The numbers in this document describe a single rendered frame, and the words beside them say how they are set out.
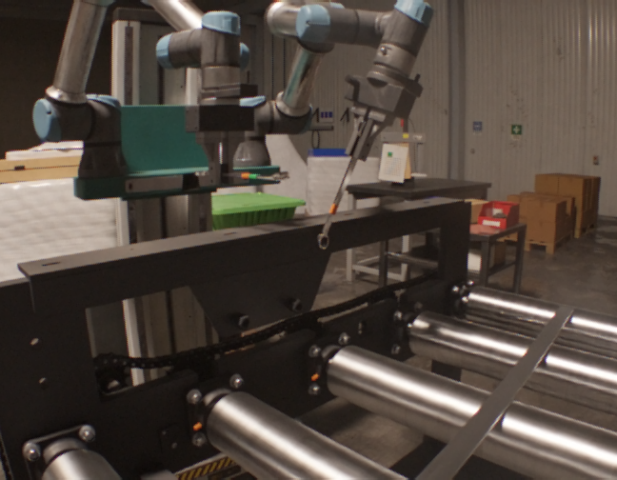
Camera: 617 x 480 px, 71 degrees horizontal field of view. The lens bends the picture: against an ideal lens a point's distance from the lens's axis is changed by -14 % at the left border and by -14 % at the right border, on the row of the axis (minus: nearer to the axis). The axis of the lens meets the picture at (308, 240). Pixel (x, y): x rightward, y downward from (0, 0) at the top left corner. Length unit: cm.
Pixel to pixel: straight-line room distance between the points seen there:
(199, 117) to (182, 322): 108
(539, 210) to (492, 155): 542
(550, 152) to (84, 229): 948
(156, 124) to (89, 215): 257
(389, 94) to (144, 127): 91
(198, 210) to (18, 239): 271
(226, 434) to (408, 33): 77
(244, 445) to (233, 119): 58
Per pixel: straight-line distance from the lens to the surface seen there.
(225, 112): 94
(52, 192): 413
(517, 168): 1155
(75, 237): 418
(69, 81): 134
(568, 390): 110
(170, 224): 175
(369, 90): 95
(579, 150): 1108
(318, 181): 771
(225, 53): 94
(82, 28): 131
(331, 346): 108
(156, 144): 162
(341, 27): 100
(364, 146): 93
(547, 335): 117
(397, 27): 95
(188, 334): 188
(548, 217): 648
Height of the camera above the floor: 134
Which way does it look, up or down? 12 degrees down
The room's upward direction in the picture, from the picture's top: straight up
